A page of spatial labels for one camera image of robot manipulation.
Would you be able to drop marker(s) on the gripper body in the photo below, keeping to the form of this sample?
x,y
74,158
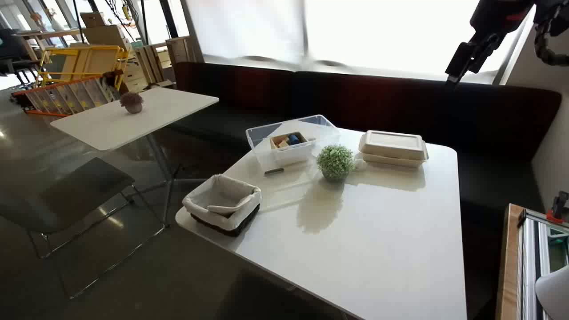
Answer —
x,y
498,18

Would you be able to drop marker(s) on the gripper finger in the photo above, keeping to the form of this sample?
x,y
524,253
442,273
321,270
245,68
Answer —
x,y
482,55
460,60

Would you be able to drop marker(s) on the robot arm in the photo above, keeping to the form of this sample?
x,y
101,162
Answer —
x,y
555,293

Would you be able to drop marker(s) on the blue block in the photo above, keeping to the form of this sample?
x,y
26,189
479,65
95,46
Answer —
x,y
294,139

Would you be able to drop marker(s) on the small wooden box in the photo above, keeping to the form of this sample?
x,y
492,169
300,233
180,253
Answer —
x,y
291,151

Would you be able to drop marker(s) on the wooden letter block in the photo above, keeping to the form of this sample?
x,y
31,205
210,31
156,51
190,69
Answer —
x,y
282,143

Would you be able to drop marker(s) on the clear plastic lunchbox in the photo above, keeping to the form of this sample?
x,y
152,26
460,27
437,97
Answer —
x,y
266,153

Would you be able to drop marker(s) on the dark bench sofa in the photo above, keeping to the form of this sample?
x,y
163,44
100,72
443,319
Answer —
x,y
400,111

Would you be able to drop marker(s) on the window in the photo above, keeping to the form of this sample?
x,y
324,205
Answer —
x,y
378,31

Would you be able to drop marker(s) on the white clamshell food container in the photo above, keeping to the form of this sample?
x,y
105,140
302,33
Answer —
x,y
393,146

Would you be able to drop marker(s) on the green potted plant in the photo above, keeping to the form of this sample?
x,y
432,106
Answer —
x,y
335,161

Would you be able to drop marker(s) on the red and black clamp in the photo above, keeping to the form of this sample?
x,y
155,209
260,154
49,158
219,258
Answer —
x,y
559,209

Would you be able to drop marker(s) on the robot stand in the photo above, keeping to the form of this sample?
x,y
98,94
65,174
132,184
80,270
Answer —
x,y
522,266

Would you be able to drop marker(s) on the black marker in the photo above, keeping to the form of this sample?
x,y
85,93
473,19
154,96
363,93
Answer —
x,y
274,171

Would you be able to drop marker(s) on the cloth lined basket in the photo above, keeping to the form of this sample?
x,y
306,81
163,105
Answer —
x,y
222,202

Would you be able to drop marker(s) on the row of wooden crates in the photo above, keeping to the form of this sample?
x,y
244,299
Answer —
x,y
178,51

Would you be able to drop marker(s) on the purple potted plant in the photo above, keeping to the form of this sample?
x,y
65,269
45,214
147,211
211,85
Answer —
x,y
132,102

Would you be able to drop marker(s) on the white square table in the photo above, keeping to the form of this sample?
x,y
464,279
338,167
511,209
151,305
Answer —
x,y
133,120

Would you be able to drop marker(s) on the stack of cardboard boxes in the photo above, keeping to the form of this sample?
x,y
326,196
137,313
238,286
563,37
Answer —
x,y
104,33

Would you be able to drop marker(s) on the yellow metal cart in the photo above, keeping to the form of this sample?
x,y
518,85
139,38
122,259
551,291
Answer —
x,y
84,60

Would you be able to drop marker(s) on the orange frame rack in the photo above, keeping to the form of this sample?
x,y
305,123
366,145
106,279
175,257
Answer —
x,y
66,95

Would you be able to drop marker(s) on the dark metal frame chair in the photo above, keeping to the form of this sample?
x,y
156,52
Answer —
x,y
80,186

